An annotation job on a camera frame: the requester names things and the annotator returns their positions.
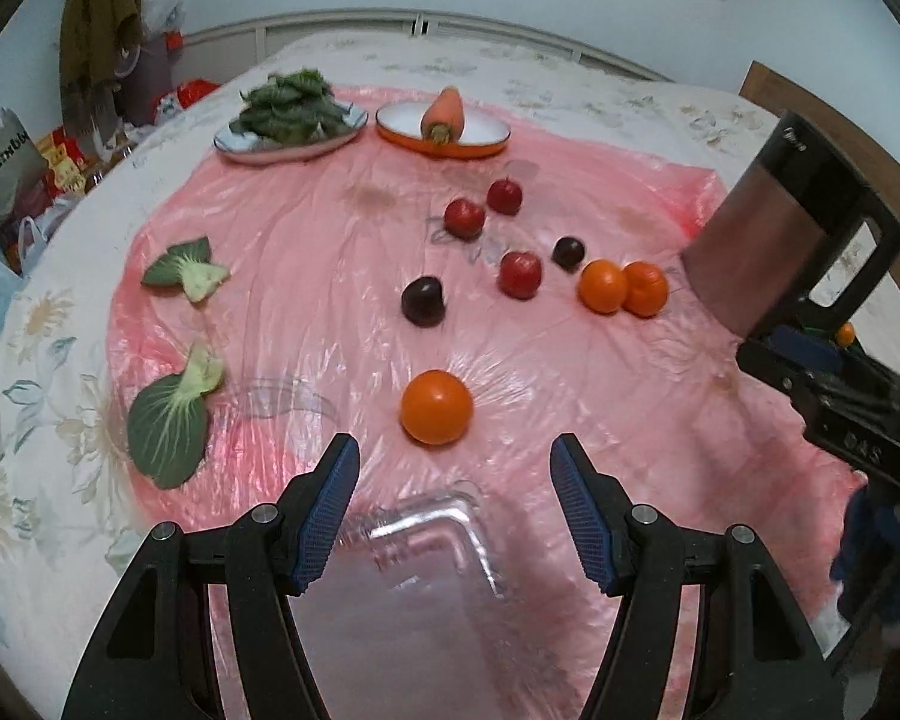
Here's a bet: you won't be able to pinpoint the person's right hand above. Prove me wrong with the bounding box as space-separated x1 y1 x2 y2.
831 480 900 620

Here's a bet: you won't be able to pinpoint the red apple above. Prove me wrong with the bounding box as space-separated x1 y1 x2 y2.
496 251 545 299
443 198 487 241
486 178 525 216

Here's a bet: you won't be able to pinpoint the white oval plate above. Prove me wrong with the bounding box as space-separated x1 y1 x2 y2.
214 101 369 167

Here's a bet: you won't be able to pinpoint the red and yellow packets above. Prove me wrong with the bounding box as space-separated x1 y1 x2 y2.
36 127 98 200

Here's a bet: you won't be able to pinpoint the grey printed bag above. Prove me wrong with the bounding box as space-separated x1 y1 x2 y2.
0 109 50 230

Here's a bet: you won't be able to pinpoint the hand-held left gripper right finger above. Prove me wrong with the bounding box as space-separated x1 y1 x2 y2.
551 433 848 720

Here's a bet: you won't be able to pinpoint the carrot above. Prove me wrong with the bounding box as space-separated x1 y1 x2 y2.
421 86 466 146

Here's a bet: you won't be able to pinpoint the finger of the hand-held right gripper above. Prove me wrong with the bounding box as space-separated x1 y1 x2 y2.
735 339 822 421
769 324 848 376

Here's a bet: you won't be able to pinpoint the pile of bok choy leaves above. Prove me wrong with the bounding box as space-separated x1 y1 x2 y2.
229 68 350 145

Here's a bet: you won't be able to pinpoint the black cable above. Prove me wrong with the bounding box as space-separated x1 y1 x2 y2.
825 540 900 680

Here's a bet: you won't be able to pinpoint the orange oval dish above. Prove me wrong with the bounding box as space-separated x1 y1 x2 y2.
376 101 514 159

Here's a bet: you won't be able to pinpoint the floral bedsheet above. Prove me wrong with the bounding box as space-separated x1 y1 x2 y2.
0 30 900 698

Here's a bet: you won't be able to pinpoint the bok choy piece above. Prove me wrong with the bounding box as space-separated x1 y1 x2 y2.
126 340 227 490
141 236 232 305

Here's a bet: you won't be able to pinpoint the orange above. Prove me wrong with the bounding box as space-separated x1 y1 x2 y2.
622 261 671 318
577 259 629 314
400 370 474 446

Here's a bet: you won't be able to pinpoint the pink plastic sheet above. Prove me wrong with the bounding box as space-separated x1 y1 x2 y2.
103 79 867 720

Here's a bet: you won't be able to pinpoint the clear plastic container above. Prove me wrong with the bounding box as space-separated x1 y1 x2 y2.
285 480 616 720
236 376 340 428

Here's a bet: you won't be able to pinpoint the grey bed headboard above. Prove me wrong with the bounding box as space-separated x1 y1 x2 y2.
181 6 676 83

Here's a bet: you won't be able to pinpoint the olive hanging garment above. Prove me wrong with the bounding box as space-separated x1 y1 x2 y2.
58 0 145 132

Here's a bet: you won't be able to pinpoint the white plastic bag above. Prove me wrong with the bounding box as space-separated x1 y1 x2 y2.
16 195 83 275

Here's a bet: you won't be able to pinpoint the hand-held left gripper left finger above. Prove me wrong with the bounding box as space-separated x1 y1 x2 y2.
61 433 361 720

